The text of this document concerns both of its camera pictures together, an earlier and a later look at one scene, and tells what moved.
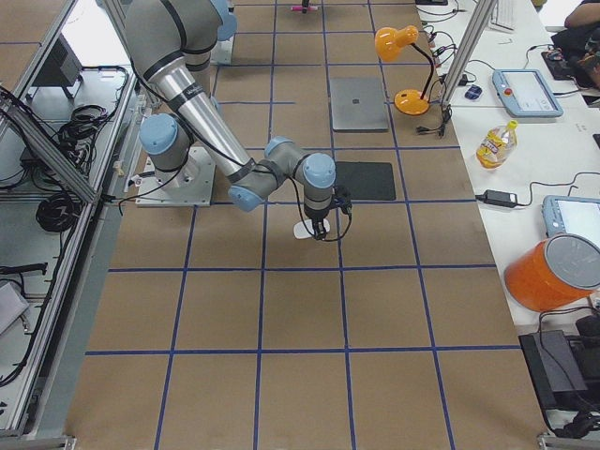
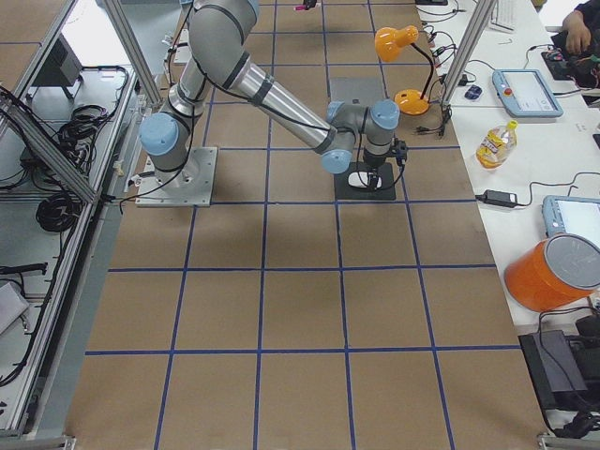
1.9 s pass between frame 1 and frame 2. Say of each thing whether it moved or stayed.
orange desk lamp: stayed
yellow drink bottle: stayed
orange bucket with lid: stayed
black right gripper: moved
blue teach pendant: stayed
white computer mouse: moved
